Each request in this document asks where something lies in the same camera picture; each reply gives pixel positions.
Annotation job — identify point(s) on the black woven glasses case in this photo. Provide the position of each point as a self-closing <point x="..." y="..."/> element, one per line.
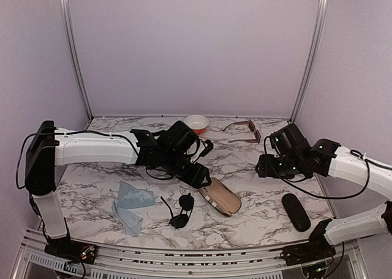
<point x="296" y="212"/>

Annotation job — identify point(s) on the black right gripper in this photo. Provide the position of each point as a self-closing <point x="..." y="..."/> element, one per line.
<point x="266" y="169"/>

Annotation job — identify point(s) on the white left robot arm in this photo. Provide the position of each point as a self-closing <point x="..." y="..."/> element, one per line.
<point x="175" y="150"/>

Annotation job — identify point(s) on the aluminium frame post right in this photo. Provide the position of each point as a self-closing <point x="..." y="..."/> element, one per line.
<point x="316" y="38"/>

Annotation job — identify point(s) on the white bowl orange outside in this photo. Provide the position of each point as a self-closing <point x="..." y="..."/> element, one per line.
<point x="198" y="123"/>

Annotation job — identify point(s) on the black aviator sunglasses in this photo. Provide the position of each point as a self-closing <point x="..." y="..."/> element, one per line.
<point x="187" y="204"/>

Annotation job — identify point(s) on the brown translucent sunglasses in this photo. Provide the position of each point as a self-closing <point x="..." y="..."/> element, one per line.
<point x="251" y="128"/>

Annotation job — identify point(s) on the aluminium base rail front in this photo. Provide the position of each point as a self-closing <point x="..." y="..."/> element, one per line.
<point x="112" y="261"/>

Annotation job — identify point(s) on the aluminium frame post left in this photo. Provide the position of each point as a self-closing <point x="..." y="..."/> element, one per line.
<point x="72" y="46"/>

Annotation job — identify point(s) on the aluminium frame post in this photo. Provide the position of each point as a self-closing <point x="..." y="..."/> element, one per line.
<point x="72" y="46"/>
<point x="316" y="38"/>

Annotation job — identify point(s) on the brown striped glasses case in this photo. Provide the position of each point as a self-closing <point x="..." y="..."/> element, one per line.
<point x="221" y="197"/>

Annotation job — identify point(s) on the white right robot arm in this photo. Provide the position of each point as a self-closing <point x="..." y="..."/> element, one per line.
<point x="294" y="161"/>

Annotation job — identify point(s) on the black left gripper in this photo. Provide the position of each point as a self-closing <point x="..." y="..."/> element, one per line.
<point x="195" y="177"/>

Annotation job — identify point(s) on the light blue cleaning cloth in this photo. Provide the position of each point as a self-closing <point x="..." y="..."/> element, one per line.
<point x="130" y="198"/>

